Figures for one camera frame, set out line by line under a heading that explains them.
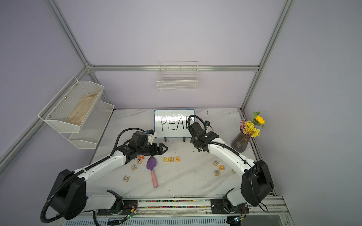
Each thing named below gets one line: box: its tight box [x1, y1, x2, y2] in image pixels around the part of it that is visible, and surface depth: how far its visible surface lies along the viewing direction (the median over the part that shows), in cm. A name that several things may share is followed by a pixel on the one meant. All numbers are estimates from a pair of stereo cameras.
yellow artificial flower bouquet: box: [239, 111, 266, 138], surface depth 81 cm
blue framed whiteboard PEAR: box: [153, 109, 196, 138], surface depth 100 cm
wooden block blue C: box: [122, 175, 131, 183], surface depth 85 cm
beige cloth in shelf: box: [66, 90, 101, 126], surface depth 81 cm
